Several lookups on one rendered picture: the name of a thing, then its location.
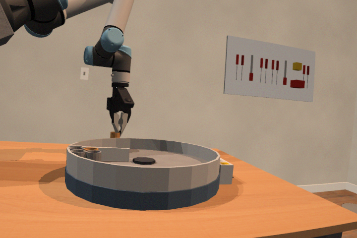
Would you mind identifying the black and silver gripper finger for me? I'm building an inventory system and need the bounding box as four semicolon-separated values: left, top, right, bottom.
110;105;119;133
119;108;131;136

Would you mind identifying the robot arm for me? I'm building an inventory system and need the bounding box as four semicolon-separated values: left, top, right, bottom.
0;0;134;108

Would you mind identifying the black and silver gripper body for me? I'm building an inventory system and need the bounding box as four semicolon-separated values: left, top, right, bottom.
107;82;129;113

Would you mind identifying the grey round turntable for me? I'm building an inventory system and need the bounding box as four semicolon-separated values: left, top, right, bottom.
65;138;234;211

